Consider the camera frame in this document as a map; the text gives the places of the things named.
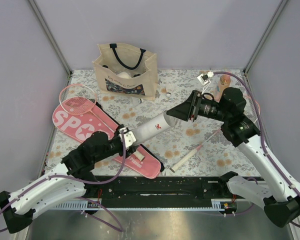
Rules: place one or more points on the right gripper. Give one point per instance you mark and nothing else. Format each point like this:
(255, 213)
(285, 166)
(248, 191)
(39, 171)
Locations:
(188, 109)

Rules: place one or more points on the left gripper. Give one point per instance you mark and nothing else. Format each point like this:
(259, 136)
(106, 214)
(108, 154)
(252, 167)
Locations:
(129, 150)

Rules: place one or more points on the white shuttlecock tube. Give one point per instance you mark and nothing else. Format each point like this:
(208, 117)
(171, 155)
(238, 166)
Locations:
(153, 127)

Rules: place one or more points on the shuttlecock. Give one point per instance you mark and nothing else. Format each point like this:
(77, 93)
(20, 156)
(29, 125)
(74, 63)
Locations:
(136, 101)
(169, 88)

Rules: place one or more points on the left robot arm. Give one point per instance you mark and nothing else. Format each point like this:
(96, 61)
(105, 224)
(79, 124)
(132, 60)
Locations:
(69, 179)

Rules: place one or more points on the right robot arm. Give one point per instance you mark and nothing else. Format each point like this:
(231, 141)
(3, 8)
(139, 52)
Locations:
(280, 199)

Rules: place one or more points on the left pink badminton racket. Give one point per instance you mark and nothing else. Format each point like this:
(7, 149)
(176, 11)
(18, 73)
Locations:
(77, 101)

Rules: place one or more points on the floral tablecloth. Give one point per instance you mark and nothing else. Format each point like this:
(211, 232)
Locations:
(194, 148)

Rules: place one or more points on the shuttlecock by tote bag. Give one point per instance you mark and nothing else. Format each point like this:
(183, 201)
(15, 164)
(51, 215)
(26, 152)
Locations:
(136, 101)

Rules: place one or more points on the pink racket cover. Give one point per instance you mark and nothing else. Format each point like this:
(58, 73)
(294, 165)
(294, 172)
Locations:
(99, 138)

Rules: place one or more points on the peach lotion bottle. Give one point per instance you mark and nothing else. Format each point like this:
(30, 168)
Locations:
(223, 83)

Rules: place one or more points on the white item inside bag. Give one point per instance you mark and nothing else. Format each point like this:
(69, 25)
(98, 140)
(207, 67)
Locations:
(124, 75)

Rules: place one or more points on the beige canvas tote bag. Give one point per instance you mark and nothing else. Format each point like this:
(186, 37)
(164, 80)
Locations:
(124, 69)

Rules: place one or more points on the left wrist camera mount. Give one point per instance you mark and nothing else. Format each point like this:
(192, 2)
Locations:
(127, 137)

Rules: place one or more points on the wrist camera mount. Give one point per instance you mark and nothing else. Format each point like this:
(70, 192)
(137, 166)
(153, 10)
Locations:
(205, 80)
(127, 137)

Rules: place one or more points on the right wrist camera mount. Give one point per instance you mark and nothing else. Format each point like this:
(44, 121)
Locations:
(205, 80)

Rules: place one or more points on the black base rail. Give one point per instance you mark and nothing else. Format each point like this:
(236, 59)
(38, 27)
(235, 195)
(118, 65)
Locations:
(164, 192)

